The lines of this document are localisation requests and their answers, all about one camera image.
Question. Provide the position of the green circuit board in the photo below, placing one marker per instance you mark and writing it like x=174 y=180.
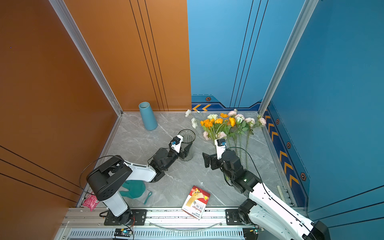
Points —
x=123 y=234

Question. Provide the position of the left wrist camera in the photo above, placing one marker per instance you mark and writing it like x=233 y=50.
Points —
x=175 y=143

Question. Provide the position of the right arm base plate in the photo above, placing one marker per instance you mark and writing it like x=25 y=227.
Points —
x=235 y=217

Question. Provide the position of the cream white rose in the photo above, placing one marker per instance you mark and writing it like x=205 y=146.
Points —
x=213 y=117

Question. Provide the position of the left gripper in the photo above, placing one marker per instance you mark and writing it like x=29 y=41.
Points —
x=185 y=151

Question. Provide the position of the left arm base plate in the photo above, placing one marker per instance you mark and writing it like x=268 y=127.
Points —
x=135 y=217

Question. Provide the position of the teal cylindrical vase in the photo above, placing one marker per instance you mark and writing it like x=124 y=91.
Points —
x=148 y=116

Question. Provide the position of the right circuit board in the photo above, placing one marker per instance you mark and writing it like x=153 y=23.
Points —
x=252 y=233

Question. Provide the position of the pink rose bunch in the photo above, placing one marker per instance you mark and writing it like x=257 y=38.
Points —
x=242 y=128

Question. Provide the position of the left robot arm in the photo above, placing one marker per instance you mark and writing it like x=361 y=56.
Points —
x=106 y=180

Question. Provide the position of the clear glass vase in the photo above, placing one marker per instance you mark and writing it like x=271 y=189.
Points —
x=189 y=137

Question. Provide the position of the orange gerbera flower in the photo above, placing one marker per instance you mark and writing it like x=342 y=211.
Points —
x=205 y=122

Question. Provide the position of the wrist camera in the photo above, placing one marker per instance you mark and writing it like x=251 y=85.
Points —
x=175 y=143
x=221 y=147

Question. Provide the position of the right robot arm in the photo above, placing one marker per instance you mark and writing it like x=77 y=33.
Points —
x=262 y=207

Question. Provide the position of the red and white box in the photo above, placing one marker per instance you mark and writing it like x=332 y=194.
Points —
x=196 y=202

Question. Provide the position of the pink snack packet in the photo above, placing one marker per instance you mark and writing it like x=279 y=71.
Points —
x=91 y=202

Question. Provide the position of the orange flower bunch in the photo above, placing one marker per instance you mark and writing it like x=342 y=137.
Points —
x=228 y=120

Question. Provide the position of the white ranunculus flower stem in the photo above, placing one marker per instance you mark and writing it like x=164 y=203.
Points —
x=196 y=118

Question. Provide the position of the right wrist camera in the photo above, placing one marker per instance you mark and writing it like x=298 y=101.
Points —
x=221 y=147

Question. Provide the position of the green rubber glove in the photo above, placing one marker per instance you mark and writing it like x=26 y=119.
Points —
x=136 y=190

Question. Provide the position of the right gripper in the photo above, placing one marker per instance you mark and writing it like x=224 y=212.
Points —
x=207 y=161

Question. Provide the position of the pink peony flower stem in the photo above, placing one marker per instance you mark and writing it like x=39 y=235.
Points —
x=229 y=137

